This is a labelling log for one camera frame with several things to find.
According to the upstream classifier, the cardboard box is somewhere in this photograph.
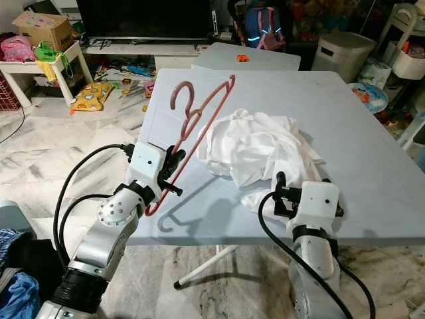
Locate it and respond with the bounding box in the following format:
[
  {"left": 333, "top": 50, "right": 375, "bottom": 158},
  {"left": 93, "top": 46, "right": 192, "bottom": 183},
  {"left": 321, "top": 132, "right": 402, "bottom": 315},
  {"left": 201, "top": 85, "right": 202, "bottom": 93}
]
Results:
[{"left": 13, "top": 11, "right": 72, "bottom": 53}]

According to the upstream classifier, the green toy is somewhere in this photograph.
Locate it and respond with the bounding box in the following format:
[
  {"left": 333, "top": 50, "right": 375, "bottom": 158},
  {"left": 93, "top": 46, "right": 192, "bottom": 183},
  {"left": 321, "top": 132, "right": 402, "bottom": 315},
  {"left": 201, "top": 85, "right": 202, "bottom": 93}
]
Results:
[{"left": 37, "top": 42, "right": 67, "bottom": 64}]

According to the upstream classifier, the patterned plastic pack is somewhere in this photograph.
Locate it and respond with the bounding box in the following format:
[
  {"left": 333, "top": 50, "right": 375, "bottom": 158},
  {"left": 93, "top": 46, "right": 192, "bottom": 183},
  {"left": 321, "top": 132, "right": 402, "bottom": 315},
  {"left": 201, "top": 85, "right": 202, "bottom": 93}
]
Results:
[{"left": 359, "top": 58, "right": 396, "bottom": 87}]

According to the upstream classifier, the pink clothes hanger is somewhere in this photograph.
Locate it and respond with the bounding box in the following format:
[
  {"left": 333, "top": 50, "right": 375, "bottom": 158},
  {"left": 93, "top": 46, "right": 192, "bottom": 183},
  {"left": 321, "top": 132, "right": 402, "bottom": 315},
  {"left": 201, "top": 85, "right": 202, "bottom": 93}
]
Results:
[{"left": 145, "top": 75, "right": 236, "bottom": 217}]

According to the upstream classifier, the white television stand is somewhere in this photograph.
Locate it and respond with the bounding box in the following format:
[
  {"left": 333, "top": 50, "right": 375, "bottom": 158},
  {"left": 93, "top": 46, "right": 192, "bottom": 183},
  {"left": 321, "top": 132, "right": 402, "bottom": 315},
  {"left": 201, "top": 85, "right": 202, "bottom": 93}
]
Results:
[{"left": 86, "top": 39, "right": 213, "bottom": 74}]

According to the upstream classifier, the yellow cloth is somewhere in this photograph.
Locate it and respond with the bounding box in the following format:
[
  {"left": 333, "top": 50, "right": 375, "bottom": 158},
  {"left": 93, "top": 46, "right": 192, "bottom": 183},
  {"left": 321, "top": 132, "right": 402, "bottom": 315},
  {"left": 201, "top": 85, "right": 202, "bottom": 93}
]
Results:
[{"left": 40, "top": 62, "right": 60, "bottom": 84}]

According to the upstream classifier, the white storage basket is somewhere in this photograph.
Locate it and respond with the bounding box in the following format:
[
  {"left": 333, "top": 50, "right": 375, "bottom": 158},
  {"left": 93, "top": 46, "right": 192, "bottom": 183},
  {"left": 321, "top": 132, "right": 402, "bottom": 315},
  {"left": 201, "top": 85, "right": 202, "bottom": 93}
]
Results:
[{"left": 390, "top": 47, "right": 425, "bottom": 80}]

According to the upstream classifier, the white kids table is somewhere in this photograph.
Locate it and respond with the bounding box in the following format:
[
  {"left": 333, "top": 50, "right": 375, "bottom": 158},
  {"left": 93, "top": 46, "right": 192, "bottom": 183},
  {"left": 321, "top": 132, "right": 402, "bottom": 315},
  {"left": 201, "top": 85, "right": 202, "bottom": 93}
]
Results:
[{"left": 0, "top": 41, "right": 94, "bottom": 110}]

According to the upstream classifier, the white shirt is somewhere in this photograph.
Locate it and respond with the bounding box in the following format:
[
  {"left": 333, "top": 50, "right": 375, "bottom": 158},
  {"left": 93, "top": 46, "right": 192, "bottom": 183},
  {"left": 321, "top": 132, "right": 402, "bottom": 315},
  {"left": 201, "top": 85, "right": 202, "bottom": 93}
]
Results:
[{"left": 197, "top": 110, "right": 323, "bottom": 213}]

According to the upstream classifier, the light blue folding table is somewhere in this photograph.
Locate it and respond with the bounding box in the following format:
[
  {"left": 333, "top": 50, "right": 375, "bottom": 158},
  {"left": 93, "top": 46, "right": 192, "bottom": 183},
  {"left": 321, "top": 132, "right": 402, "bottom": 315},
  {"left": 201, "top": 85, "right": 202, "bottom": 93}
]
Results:
[
  {"left": 193, "top": 43, "right": 301, "bottom": 72},
  {"left": 126, "top": 68, "right": 425, "bottom": 290}
]

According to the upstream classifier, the black garment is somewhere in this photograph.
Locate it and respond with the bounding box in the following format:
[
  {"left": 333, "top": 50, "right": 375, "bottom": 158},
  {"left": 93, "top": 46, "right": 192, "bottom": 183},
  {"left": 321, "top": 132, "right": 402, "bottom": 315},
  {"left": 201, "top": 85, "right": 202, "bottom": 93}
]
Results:
[{"left": 7, "top": 239, "right": 59, "bottom": 319}]

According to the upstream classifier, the yellow floor toy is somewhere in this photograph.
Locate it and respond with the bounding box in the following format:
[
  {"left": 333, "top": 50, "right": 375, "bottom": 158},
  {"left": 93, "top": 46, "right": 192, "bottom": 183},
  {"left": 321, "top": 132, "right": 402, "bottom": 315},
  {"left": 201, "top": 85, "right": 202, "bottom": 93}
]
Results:
[{"left": 70, "top": 82, "right": 114, "bottom": 112}]

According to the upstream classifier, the pink kids bag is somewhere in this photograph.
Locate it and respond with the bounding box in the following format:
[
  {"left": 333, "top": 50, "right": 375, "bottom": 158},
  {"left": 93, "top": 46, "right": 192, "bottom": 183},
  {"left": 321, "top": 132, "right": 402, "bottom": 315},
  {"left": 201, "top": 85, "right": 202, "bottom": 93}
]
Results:
[{"left": 1, "top": 37, "right": 37, "bottom": 64}]

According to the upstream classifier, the blue plaid shirt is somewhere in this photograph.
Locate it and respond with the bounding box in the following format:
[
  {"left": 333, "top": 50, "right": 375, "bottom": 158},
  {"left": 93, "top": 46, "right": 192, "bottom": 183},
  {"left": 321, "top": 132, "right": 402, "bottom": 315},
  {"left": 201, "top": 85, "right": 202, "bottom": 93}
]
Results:
[{"left": 0, "top": 229, "right": 18, "bottom": 266}]

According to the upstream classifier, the round cartoon print mat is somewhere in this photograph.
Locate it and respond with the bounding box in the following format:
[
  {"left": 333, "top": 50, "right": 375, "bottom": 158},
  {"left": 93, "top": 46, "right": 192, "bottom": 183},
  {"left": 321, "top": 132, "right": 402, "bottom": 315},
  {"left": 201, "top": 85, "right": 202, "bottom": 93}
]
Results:
[{"left": 349, "top": 83, "right": 389, "bottom": 115}]

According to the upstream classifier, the blue pink backpack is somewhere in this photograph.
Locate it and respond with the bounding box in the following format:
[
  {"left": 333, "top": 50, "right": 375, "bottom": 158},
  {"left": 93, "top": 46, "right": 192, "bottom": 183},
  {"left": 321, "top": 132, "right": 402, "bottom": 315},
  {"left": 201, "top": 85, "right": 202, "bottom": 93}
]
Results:
[{"left": 232, "top": 0, "right": 286, "bottom": 51}]

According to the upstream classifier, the grey woven laundry basket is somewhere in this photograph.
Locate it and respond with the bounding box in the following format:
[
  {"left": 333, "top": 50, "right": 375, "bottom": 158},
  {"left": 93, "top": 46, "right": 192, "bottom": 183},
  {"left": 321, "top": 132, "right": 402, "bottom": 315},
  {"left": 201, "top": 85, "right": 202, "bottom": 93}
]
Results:
[{"left": 312, "top": 31, "right": 378, "bottom": 72}]

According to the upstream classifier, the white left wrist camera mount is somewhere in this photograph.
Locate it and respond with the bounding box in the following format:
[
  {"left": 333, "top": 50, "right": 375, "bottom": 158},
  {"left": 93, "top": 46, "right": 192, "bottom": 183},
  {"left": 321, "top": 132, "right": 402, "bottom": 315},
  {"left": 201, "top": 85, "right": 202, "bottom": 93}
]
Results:
[{"left": 129, "top": 142, "right": 167, "bottom": 195}]

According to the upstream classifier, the black flat television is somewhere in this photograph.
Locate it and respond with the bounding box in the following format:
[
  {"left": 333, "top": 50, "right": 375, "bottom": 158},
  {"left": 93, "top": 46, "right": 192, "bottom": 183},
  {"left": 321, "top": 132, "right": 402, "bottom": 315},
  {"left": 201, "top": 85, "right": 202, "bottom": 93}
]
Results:
[{"left": 76, "top": 0, "right": 216, "bottom": 41}]

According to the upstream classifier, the white storage rack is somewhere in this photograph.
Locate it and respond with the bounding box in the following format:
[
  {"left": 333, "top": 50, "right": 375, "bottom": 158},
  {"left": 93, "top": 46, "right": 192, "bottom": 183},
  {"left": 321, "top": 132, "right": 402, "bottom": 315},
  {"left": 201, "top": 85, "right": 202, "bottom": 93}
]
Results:
[{"left": 375, "top": 0, "right": 425, "bottom": 82}]

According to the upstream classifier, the blue garment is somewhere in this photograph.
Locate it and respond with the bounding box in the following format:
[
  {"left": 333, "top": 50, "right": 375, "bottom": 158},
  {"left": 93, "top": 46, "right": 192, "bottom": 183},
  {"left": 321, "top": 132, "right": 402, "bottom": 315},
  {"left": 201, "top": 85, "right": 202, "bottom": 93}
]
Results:
[{"left": 0, "top": 271, "right": 41, "bottom": 319}]

